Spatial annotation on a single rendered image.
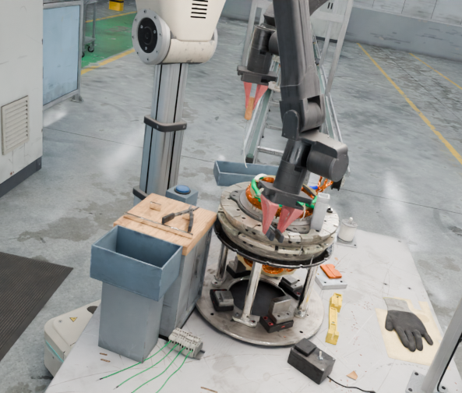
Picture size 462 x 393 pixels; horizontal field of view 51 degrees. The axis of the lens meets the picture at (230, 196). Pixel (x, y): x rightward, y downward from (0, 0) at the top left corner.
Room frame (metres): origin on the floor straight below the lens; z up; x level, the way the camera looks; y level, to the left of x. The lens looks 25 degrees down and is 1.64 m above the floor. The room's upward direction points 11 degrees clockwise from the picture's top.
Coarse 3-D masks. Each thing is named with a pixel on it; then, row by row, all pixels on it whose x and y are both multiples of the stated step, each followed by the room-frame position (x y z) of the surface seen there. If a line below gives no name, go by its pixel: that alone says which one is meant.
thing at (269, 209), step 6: (264, 198) 0.89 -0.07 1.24; (264, 204) 0.91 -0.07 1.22; (270, 204) 0.86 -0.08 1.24; (276, 204) 0.86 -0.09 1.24; (264, 210) 0.90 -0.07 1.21; (270, 210) 0.86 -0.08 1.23; (276, 210) 0.86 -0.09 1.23; (264, 216) 0.89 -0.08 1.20; (270, 216) 0.86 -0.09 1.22; (264, 222) 0.89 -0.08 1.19; (270, 222) 0.87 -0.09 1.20; (264, 228) 0.88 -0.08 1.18
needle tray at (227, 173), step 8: (216, 160) 1.50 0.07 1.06; (216, 168) 1.46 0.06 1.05; (224, 168) 1.51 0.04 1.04; (232, 168) 1.52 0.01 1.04; (240, 168) 1.52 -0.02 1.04; (248, 168) 1.53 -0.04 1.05; (256, 168) 1.54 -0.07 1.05; (264, 168) 1.54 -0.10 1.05; (272, 168) 1.55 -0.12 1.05; (216, 176) 1.44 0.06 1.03; (224, 176) 1.40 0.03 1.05; (232, 176) 1.41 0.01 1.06; (240, 176) 1.42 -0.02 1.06; (248, 176) 1.42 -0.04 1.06; (224, 184) 1.41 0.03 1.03; (232, 184) 1.41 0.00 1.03
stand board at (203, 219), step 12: (144, 204) 1.10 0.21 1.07; (168, 204) 1.13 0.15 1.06; (180, 204) 1.14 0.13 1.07; (144, 216) 1.04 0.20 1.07; (156, 216) 1.05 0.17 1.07; (180, 216) 1.08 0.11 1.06; (204, 216) 1.10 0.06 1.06; (216, 216) 1.13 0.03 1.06; (132, 228) 0.97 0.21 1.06; (144, 228) 0.98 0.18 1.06; (156, 228) 0.99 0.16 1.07; (180, 228) 1.01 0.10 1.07; (192, 228) 1.02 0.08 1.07; (204, 228) 1.04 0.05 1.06; (168, 240) 0.95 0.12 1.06; (180, 240) 0.96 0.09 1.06; (192, 240) 0.97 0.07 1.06
